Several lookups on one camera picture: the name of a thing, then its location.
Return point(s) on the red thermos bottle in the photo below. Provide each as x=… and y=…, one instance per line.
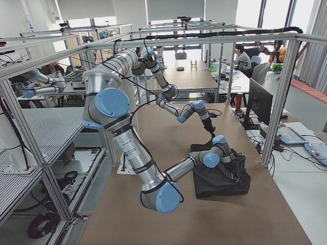
x=238, y=101

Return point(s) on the seated person grey sweater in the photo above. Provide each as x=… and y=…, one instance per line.
x=243, y=60

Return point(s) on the black Huawei monitor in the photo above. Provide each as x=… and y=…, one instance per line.
x=260, y=102

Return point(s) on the black graphic t-shirt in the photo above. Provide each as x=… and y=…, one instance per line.
x=217, y=181

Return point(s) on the potted green plant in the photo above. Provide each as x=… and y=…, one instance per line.
x=276, y=67

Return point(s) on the blue teach pendant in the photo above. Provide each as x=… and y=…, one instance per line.
x=317, y=150
x=289, y=136

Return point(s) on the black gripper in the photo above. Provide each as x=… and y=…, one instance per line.
x=235, y=163
x=209, y=127

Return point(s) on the neighbouring silver robot arm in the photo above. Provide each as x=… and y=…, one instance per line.
x=33, y=83

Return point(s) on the aluminium cage frame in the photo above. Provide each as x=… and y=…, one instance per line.
x=261, y=217

